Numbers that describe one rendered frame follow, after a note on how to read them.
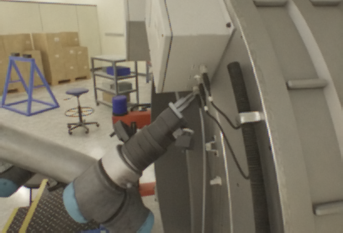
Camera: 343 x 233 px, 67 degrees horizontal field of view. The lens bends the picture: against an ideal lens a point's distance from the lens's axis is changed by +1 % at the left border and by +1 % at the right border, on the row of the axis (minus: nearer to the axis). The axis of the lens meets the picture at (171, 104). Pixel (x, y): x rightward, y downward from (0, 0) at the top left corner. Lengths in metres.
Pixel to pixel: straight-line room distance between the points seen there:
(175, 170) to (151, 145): 0.90
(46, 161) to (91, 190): 0.16
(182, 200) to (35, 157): 0.87
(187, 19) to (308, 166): 0.31
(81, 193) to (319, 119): 0.46
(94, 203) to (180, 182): 0.88
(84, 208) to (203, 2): 0.47
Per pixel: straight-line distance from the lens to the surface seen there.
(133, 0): 1.11
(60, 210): 1.80
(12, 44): 7.39
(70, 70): 8.06
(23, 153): 0.70
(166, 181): 1.42
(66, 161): 0.71
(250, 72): 0.42
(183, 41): 0.47
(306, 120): 0.44
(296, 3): 0.56
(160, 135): 0.54
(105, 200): 0.59
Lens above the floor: 1.67
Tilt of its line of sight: 18 degrees down
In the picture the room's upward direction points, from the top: straight up
